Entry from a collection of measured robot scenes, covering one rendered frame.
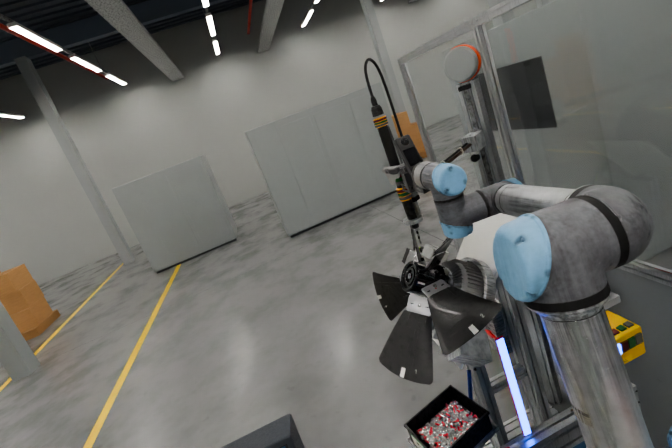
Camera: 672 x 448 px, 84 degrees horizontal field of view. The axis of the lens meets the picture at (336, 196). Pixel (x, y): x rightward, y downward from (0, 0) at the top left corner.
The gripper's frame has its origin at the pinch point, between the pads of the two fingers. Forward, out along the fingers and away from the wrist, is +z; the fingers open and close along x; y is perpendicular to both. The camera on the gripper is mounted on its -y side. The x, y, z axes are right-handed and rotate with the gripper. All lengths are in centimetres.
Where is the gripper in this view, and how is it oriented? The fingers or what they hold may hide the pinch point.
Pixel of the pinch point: (395, 163)
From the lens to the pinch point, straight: 122.8
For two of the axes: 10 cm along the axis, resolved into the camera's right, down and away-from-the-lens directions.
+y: 3.4, 9.1, 2.2
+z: -2.2, -1.4, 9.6
